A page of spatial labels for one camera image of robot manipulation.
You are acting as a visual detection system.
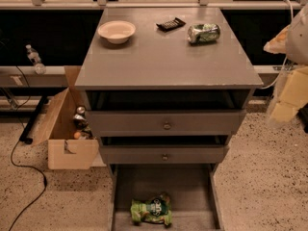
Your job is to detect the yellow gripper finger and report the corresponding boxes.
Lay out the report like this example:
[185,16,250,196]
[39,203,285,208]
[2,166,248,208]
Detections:
[264,26,289,54]
[269,66,308,123]

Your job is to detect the green rice chip bag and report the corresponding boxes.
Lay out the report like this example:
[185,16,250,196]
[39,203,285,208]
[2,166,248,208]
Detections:
[130,192,172,226]

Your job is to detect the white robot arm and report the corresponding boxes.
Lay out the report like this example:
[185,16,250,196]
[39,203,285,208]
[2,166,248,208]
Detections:
[264,4,308,124]

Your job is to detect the top grey drawer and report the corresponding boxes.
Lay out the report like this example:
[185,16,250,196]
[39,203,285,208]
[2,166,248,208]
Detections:
[86,90,245,137]

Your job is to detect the grey drawer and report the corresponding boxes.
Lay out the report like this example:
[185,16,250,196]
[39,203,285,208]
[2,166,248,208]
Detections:
[86,90,245,137]
[109,165,224,231]
[100,136,229,165]

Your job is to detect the grey drawer cabinet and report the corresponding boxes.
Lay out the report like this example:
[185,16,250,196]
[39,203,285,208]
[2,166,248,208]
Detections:
[74,7,265,175]

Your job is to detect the bottom grey drawer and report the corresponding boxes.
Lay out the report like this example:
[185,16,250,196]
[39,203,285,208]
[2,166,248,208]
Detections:
[109,165,224,231]

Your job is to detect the middle grey drawer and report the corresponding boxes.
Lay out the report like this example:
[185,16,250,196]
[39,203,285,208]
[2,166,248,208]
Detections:
[100,136,229,165]

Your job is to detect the crushed green soda can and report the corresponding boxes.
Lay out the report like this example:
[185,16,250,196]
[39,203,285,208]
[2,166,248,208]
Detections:
[188,23,220,44]

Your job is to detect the black chocolate bar wrapper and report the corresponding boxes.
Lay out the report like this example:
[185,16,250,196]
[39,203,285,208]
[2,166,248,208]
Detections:
[157,17,186,32]

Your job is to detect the white bowl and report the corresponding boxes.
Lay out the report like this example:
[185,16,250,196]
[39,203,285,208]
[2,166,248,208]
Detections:
[97,20,136,44]

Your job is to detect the items in cardboard box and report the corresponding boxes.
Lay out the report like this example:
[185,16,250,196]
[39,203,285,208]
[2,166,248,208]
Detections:
[73,106,92,140]

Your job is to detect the cardboard box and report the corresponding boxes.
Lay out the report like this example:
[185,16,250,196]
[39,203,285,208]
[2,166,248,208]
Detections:
[32,66,105,169]

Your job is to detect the black floor cable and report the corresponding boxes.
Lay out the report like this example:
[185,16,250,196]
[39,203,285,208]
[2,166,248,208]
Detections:
[0,40,48,231]

